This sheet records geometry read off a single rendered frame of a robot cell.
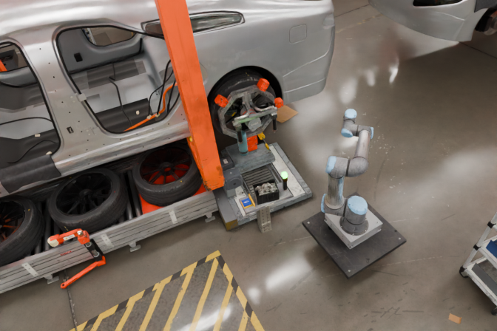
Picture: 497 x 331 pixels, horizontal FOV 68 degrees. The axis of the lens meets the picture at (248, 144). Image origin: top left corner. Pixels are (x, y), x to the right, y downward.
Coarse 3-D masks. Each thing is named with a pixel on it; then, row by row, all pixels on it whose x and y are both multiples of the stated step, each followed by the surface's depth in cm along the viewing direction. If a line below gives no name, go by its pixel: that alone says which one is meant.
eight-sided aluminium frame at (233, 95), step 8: (248, 88) 326; (256, 88) 324; (232, 96) 320; (240, 96) 323; (272, 96) 336; (224, 112) 327; (224, 120) 333; (264, 120) 358; (224, 128) 338; (264, 128) 358; (232, 136) 349; (248, 136) 357
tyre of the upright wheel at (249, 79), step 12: (228, 72) 336; (240, 72) 334; (252, 72) 340; (216, 84) 334; (228, 84) 325; (240, 84) 325; (252, 84) 330; (216, 96) 328; (228, 96) 328; (216, 108) 331; (216, 120) 340
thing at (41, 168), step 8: (32, 160) 299; (40, 160) 301; (48, 160) 303; (8, 168) 295; (16, 168) 297; (24, 168) 299; (32, 168) 302; (40, 168) 303; (48, 168) 305; (56, 168) 307; (0, 176) 295; (8, 176) 298; (16, 176) 299; (24, 176) 301; (32, 176) 303; (40, 176) 306; (48, 176) 309; (56, 176) 313; (8, 184) 299; (16, 184) 302; (24, 184) 306; (8, 192) 304
